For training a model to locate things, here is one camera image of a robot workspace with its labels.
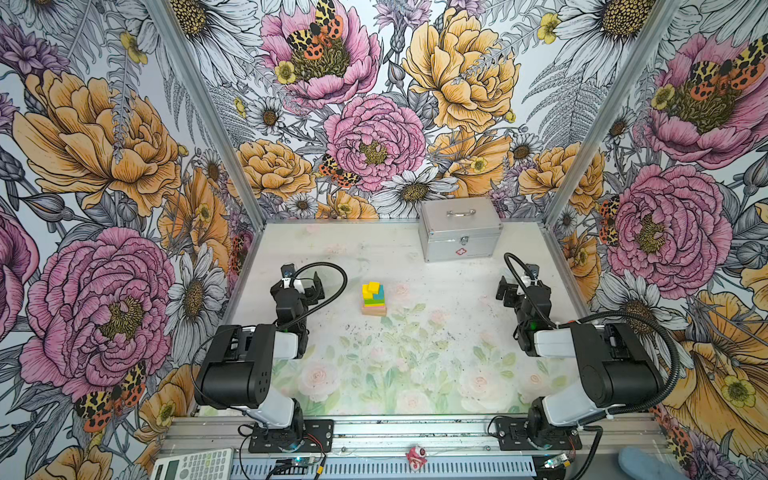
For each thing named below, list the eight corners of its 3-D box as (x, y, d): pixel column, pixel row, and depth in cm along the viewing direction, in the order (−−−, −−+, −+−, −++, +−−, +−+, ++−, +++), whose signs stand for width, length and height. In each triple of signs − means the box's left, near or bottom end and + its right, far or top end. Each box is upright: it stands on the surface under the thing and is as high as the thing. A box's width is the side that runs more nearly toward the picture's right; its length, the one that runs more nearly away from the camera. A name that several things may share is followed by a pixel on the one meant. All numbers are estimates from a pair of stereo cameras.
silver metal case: (422, 263, 112) (426, 231, 99) (418, 216, 128) (421, 183, 115) (492, 263, 112) (506, 231, 99) (480, 216, 128) (490, 184, 115)
